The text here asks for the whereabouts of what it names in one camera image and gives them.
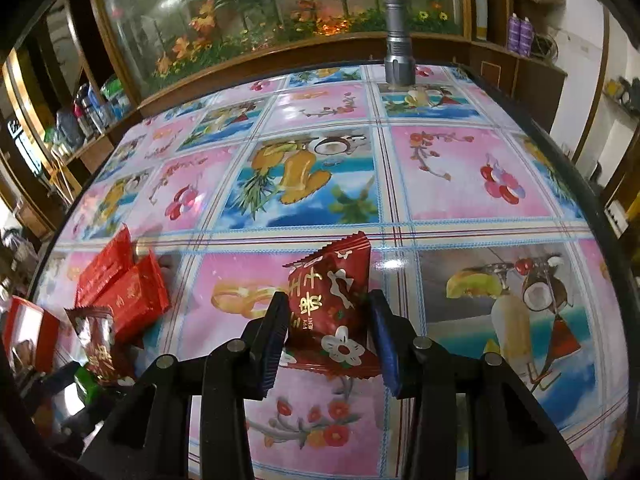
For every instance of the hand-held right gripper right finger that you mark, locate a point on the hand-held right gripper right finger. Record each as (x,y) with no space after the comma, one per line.
(387,350)

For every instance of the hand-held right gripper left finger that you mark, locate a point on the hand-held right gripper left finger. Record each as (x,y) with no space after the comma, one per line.
(270,350)

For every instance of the red flower print candy packet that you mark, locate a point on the red flower print candy packet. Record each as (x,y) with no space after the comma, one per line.
(325,300)

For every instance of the red foil snack packet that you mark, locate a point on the red foil snack packet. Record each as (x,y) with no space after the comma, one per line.
(102,270)
(137,300)

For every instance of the dark red candy packet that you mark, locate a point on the dark red candy packet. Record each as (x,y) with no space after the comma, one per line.
(102,350)

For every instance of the green snack packet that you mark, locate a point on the green snack packet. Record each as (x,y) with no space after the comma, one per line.
(89,386)

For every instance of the fruit print tablecloth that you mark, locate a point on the fruit print tablecloth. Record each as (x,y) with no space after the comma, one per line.
(450,175)

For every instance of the red cardboard box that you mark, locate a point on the red cardboard box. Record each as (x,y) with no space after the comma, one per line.
(47,332)

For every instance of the wooden chair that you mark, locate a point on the wooden chair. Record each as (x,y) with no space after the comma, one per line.
(620,195)

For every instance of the green plastic bag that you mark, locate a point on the green plastic bag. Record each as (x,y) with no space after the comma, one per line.
(115,96)

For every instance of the grey plastic jug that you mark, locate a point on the grey plastic jug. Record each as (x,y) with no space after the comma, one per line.
(70,127)

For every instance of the black striped thermos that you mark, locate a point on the black striped thermos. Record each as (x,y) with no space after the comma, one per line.
(86,110)

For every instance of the grey metal flashlight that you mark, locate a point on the grey metal flashlight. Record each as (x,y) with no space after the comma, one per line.
(398,40)

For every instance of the glass case with artificial flowers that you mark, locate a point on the glass case with artificial flowers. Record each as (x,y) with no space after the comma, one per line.
(275,15)

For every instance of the purple spray can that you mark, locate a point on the purple spray can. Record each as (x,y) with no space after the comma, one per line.
(514,34)

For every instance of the purple bottles on cabinet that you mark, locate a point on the purple bottles on cabinet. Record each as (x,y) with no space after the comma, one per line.
(526,36)

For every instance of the shoe rack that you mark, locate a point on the shoe rack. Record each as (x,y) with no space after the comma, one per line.
(622,95)

